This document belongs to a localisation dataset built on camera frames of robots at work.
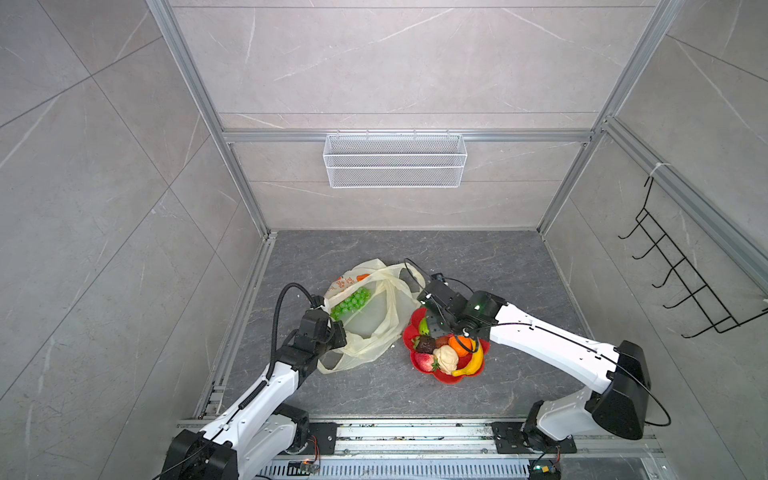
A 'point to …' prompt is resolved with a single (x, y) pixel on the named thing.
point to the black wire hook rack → (720, 318)
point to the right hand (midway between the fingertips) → (435, 317)
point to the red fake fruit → (441, 341)
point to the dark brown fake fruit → (426, 344)
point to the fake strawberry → (426, 362)
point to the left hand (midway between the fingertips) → (341, 320)
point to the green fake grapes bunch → (350, 304)
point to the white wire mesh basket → (394, 161)
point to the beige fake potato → (447, 358)
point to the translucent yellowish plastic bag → (375, 301)
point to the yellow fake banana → (475, 362)
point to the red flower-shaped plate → (413, 331)
